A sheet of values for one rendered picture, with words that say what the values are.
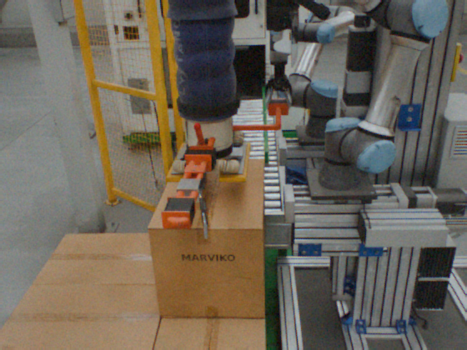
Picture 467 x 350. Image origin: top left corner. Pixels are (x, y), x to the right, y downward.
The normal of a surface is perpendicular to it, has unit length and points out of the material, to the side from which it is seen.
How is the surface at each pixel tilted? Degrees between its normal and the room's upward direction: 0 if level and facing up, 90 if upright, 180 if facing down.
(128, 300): 0
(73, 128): 90
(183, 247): 90
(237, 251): 90
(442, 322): 0
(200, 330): 0
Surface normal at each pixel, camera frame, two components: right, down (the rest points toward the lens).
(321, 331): -0.04, -0.89
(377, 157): 0.37, 0.52
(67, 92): -0.04, 0.45
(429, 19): 0.43, 0.28
